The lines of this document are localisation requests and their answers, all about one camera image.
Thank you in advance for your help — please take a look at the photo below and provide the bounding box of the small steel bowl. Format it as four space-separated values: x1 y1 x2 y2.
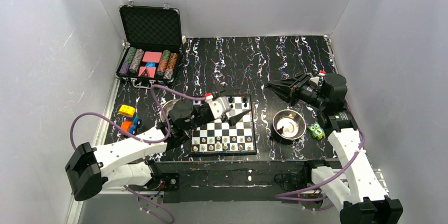
160 99 179 122

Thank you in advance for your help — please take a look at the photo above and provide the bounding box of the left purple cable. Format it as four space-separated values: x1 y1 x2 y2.
69 84 212 224

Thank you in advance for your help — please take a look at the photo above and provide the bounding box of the black poker chip case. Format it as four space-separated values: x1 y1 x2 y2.
115 4 183 86

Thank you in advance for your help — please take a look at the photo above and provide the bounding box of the black and white chessboard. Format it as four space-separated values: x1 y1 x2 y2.
191 95 256 156

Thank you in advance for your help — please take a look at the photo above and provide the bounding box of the colourful toy block car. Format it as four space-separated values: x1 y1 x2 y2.
118 104 142 135

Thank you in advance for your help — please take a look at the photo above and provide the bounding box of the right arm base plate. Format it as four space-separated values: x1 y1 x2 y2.
270 171 314 191

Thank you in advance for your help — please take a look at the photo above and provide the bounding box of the green toy car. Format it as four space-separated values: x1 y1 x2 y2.
307 122 325 140

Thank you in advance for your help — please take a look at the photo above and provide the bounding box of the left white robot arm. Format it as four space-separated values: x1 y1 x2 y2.
65 94 251 201

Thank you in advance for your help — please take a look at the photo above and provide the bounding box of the steel bowl with chess pieces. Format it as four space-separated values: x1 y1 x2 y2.
272 109 306 141

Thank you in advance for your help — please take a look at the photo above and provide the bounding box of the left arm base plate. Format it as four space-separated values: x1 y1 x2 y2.
143 172 180 192

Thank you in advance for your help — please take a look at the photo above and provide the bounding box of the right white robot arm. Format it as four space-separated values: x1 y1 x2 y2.
266 72 403 223

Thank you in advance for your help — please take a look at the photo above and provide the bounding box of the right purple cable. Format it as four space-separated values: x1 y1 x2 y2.
275 70 366 212

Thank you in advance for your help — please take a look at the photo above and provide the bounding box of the purple cable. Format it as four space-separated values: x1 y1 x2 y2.
275 70 366 212
69 84 212 224

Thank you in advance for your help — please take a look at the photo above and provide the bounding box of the aluminium frame rail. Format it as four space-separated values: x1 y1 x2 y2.
66 49 391 224

